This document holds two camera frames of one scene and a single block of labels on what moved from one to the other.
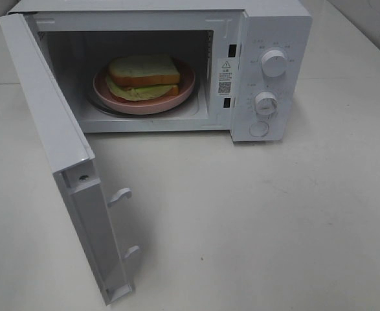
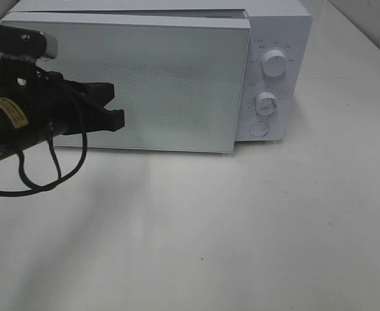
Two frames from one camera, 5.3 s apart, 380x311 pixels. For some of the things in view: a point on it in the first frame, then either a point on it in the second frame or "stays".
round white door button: x=258 y=129 stays
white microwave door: x=65 y=144 -> x=180 y=78
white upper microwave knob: x=274 y=62 stays
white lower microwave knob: x=265 y=103 stays
